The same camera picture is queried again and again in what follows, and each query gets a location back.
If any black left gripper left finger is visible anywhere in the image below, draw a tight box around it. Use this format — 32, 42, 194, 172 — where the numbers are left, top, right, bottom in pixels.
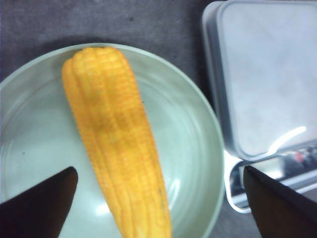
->
0, 167, 78, 238

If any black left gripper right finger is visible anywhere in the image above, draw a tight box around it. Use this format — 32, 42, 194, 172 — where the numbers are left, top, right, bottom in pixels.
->
243, 166, 317, 238

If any yellow corn cob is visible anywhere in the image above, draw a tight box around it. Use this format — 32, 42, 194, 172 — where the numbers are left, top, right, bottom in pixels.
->
61, 47, 172, 238

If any pale green shallow plate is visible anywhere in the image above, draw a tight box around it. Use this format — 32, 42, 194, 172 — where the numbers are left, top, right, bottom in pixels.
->
0, 45, 224, 238

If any silver digital kitchen scale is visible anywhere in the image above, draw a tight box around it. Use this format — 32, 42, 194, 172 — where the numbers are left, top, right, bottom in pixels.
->
202, 0, 317, 214

